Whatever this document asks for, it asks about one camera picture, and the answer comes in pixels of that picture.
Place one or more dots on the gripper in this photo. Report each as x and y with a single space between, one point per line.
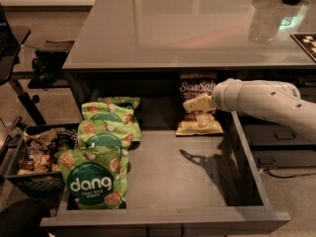
224 95

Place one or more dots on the brown sea salt chip bag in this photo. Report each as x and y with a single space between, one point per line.
191 85

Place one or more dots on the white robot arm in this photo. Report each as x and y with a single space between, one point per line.
273 101

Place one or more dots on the rear green dang chip bag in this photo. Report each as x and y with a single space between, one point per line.
124 102

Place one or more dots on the green dang chip bag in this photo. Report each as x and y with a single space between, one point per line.
95 177
97 133
124 102
121 112

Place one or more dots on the lower drawer cabinet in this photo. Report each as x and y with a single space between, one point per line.
274 145

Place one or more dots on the open grey drawer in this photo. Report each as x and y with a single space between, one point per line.
191 186

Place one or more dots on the grey glossy counter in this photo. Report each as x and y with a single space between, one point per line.
180 34

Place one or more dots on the front green dang chip bag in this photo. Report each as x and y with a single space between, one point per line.
95 177

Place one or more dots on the brown chip bag in crate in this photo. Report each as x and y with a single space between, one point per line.
39 153

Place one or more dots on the black checkered marker board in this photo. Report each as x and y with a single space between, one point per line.
307 42

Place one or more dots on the black chair with stand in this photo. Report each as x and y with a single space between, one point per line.
56 105

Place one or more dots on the black plastic crate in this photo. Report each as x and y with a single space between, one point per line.
40 184

